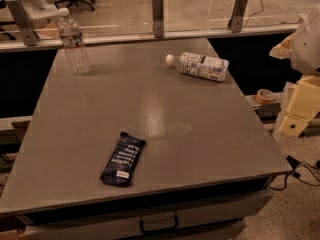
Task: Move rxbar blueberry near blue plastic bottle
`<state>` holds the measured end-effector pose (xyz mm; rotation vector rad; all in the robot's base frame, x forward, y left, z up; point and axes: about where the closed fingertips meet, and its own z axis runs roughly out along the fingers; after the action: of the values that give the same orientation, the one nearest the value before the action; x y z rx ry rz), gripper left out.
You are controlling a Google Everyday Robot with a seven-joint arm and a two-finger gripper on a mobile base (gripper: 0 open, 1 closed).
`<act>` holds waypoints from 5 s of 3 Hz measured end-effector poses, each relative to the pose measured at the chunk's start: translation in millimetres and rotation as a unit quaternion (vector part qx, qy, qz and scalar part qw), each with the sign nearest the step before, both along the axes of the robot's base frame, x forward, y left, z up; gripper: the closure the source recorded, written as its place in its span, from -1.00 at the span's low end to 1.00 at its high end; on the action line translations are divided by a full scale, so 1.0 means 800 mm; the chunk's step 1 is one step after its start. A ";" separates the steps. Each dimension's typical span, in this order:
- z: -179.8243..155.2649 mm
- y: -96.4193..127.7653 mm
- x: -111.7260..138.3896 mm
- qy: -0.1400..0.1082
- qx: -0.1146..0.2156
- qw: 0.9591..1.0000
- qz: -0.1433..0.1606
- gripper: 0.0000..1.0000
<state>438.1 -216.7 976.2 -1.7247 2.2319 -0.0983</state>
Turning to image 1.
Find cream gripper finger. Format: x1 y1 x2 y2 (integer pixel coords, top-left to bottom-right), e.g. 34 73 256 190
269 34 294 59
279 76 320 137

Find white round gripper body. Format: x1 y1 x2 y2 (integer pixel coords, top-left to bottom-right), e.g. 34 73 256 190
290 4 320 76

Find dark blue rxbar wrapper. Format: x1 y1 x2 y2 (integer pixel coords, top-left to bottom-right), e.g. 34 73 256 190
100 132 146 186

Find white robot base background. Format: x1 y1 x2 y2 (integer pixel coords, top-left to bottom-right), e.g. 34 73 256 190
22 0 58 29

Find lying white-label plastic bottle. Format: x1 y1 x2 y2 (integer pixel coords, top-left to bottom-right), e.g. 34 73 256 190
166 52 229 82

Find clear upright water bottle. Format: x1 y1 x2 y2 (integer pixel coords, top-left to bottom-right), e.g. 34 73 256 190
57 8 90 75

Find roll of tan tape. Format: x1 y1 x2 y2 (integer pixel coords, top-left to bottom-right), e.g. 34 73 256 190
256 89 274 104

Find grey drawer front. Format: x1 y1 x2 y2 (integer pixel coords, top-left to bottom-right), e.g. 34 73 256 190
19 189 272 240

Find clear glass barrier panel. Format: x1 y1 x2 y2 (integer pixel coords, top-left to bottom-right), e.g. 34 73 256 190
0 0 320 45

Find right metal glass bracket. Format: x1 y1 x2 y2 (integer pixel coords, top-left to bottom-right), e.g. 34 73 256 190
228 0 248 33

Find metal glass bracket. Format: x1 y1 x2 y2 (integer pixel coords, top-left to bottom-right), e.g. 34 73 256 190
152 0 164 38
6 0 38 46
228 0 248 33

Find black floor cables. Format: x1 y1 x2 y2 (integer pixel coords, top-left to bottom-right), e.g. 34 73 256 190
268 155 320 191

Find middle metal glass bracket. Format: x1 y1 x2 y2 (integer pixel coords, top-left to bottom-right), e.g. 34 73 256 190
152 0 164 38

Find black drawer handle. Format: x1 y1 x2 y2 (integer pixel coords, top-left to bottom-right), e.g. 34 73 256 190
139 215 179 235

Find left metal glass bracket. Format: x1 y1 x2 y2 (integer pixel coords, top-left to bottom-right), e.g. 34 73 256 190
6 0 38 46

